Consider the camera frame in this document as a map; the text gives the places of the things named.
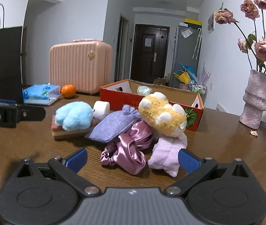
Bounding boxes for purple fabric pouch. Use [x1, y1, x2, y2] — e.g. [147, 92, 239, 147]
[86, 105, 141, 143]

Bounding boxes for wire cart with bottles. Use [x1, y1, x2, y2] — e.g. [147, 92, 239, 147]
[187, 80, 208, 103]

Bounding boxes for pink ribbed suitcase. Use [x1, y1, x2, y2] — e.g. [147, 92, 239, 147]
[49, 39, 113, 95]

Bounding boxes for dried pink roses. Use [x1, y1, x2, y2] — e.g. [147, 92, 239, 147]
[213, 0, 266, 74]

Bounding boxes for pink layered sponge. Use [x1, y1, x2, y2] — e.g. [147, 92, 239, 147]
[51, 115, 99, 140]

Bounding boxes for fallen rose petal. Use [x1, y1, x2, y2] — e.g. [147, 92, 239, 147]
[250, 130, 258, 137]

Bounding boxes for crinkled clear plastic bag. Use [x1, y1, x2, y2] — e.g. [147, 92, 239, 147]
[136, 85, 152, 97]

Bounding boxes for grey refrigerator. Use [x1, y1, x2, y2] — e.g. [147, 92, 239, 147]
[170, 22, 202, 88]

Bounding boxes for black paper shopping bag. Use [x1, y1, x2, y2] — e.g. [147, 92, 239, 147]
[0, 14, 23, 104]

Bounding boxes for blue wet wipes pack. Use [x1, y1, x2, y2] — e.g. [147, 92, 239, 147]
[23, 84, 60, 106]

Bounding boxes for lilac fluffy towel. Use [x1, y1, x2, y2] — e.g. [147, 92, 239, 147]
[148, 133, 187, 177]

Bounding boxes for yellow bag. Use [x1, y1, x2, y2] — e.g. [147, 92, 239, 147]
[173, 71, 190, 84]

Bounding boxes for light blue plush toy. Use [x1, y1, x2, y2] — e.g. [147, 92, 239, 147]
[54, 101, 94, 131]

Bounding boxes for purple satin scrunchie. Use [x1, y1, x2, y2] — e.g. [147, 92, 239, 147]
[100, 120, 153, 175]

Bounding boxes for red cardboard pumpkin box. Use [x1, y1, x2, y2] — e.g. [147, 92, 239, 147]
[100, 79, 204, 131]

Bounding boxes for yellow white plush toy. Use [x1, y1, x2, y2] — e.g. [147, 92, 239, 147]
[138, 92, 187, 138]

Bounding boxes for dark entrance door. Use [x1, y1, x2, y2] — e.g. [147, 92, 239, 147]
[130, 24, 170, 83]

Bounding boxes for orange fruit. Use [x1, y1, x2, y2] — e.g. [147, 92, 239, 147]
[61, 84, 76, 99]

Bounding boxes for pink textured vase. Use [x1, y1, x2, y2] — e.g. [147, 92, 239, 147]
[239, 70, 266, 130]

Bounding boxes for white cylinder sponge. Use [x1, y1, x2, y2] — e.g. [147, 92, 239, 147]
[93, 100, 110, 121]

